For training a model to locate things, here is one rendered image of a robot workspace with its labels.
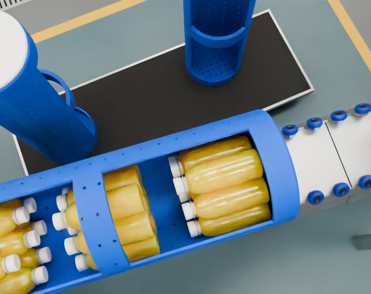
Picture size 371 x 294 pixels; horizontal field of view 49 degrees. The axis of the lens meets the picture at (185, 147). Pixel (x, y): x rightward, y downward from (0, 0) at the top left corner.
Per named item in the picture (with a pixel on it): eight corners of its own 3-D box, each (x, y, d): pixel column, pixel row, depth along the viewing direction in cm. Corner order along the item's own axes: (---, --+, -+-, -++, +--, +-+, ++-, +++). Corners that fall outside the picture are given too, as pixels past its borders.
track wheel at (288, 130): (301, 133, 115) (300, 126, 114) (286, 137, 115) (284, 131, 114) (294, 128, 119) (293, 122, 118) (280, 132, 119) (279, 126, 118)
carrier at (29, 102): (84, 172, 198) (106, 120, 204) (2, 111, 113) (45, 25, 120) (31, 153, 201) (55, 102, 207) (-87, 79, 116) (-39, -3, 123)
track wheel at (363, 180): (377, 176, 110) (373, 171, 112) (361, 181, 110) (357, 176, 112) (375, 188, 113) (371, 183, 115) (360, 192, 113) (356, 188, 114)
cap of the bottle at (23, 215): (19, 226, 96) (27, 224, 96) (13, 211, 95) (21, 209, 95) (24, 220, 100) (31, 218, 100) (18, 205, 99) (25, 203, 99)
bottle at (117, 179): (137, 167, 103) (66, 188, 102) (134, 165, 96) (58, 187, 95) (144, 194, 102) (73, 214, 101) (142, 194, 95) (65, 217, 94)
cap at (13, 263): (12, 275, 94) (20, 273, 94) (4, 268, 91) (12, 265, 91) (13, 261, 97) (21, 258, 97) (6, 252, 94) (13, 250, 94)
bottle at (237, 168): (256, 145, 92) (177, 168, 91) (266, 175, 91) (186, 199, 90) (251, 149, 99) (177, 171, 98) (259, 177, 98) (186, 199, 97)
